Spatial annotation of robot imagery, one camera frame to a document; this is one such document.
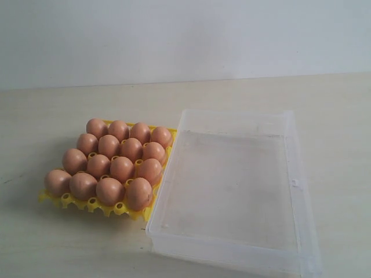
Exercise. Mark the clear plastic bin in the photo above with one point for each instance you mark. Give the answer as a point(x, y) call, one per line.
point(233, 194)

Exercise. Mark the yellow plastic egg tray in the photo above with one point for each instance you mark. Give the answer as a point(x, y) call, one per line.
point(93, 203)

